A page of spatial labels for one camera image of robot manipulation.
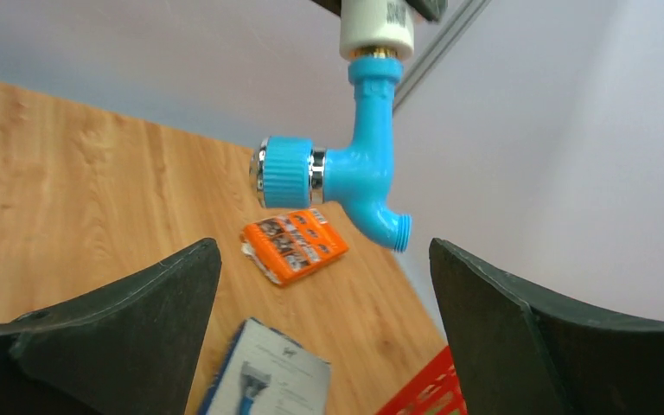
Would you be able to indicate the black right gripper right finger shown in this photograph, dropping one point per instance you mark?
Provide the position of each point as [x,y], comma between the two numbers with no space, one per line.
[520,348]

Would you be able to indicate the orange blister pack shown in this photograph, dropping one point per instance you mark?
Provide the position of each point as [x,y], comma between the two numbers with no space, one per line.
[288,247]

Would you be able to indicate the blue grey razor box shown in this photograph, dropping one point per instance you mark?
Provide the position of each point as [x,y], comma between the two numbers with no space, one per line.
[264,371]

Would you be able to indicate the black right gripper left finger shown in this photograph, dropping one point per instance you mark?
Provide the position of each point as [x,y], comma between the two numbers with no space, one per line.
[128,347]

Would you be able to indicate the blue plastic water faucet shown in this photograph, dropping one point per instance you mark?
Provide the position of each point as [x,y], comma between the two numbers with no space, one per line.
[291,172]

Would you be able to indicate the red plastic shopping basket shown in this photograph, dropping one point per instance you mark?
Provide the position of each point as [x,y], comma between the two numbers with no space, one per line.
[435,389]

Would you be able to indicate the white plastic pipe elbow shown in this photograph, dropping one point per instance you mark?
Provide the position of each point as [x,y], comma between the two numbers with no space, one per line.
[377,23]

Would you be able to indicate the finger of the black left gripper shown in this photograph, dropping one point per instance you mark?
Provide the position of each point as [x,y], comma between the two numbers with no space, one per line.
[429,10]
[332,6]

